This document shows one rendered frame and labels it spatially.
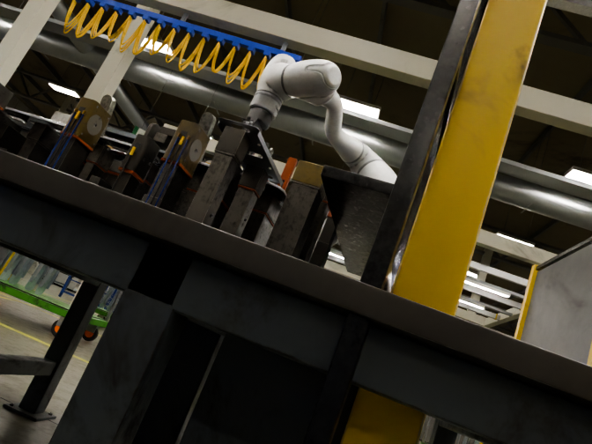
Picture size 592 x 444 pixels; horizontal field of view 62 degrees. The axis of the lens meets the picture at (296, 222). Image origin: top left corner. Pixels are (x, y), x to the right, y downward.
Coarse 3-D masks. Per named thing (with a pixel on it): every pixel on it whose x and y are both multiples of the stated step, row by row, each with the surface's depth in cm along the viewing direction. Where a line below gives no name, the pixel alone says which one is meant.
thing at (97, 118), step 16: (80, 112) 137; (96, 112) 140; (64, 128) 137; (80, 128) 136; (96, 128) 142; (64, 144) 136; (80, 144) 139; (48, 160) 135; (64, 160) 135; (80, 160) 141
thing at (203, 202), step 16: (224, 144) 104; (240, 144) 104; (224, 160) 103; (240, 160) 107; (208, 176) 103; (224, 176) 102; (208, 192) 101; (224, 192) 105; (192, 208) 101; (208, 208) 100; (208, 224) 102
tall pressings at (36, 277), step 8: (8, 256) 547; (16, 256) 533; (24, 256) 525; (8, 264) 530; (16, 264) 544; (24, 264) 530; (40, 264) 532; (8, 272) 537; (16, 272) 522; (24, 272) 537; (40, 272) 537; (48, 272) 525; (56, 272) 541; (16, 280) 531; (32, 280) 527; (40, 280) 543; (48, 280) 532; (32, 288) 539; (40, 288) 525
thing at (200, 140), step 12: (180, 132) 126; (192, 132) 126; (204, 132) 130; (180, 144) 124; (192, 144) 126; (204, 144) 132; (168, 156) 124; (180, 156) 123; (192, 156) 128; (168, 168) 123; (180, 168) 125; (192, 168) 130; (156, 180) 122; (168, 180) 122; (180, 180) 127; (156, 192) 121; (168, 192) 123; (180, 192) 128; (156, 204) 120; (168, 204) 125
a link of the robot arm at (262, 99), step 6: (258, 96) 151; (264, 96) 151; (270, 96) 151; (276, 96) 152; (252, 102) 152; (258, 102) 150; (264, 102) 150; (270, 102) 151; (276, 102) 152; (264, 108) 151; (270, 108) 151; (276, 108) 153; (270, 114) 153; (276, 114) 154
